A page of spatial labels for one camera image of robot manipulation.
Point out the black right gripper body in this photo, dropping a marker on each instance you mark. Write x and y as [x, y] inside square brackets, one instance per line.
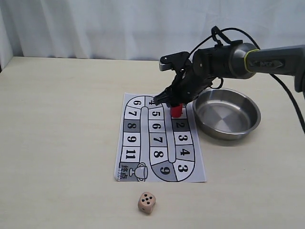
[186, 87]

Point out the printed paper game board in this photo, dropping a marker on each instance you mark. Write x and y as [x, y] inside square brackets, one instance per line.
[155, 147]

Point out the red cylinder game piece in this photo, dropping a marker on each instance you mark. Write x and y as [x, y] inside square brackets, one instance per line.
[177, 111]

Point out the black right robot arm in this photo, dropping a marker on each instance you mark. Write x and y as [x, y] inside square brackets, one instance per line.
[235, 61]

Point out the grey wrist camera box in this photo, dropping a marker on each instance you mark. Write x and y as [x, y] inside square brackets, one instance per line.
[175, 62]

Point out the white curtain backdrop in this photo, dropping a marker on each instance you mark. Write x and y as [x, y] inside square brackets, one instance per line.
[138, 29]

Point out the stainless steel bowl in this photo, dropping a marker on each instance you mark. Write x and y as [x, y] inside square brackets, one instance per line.
[226, 114]

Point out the wooden die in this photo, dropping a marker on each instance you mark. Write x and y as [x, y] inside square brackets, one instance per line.
[146, 202]

